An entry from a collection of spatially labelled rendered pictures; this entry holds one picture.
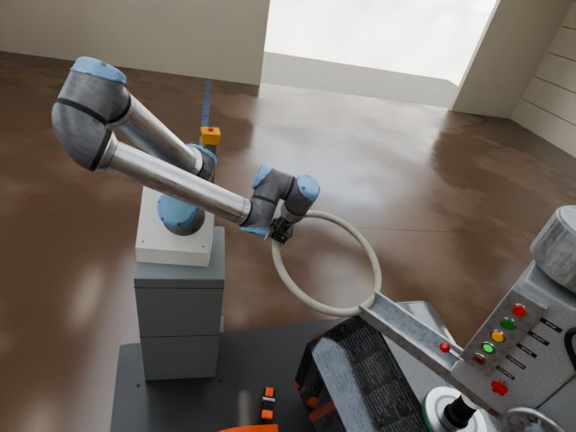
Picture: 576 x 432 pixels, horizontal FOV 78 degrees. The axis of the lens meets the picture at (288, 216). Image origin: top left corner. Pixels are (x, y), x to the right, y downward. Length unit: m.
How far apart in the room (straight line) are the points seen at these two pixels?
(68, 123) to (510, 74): 9.26
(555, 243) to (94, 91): 1.13
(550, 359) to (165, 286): 1.41
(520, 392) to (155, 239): 1.43
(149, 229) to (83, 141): 0.81
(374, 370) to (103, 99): 1.37
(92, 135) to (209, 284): 0.95
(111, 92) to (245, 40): 6.44
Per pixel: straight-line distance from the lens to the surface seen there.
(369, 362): 1.66
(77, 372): 2.51
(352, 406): 1.66
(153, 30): 7.47
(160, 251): 1.72
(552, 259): 1.01
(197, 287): 1.73
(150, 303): 1.83
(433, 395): 1.55
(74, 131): 0.99
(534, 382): 1.18
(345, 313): 1.35
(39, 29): 8.01
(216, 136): 2.46
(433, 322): 1.85
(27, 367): 2.62
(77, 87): 1.02
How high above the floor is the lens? 2.08
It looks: 35 degrees down
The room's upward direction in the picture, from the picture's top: 12 degrees clockwise
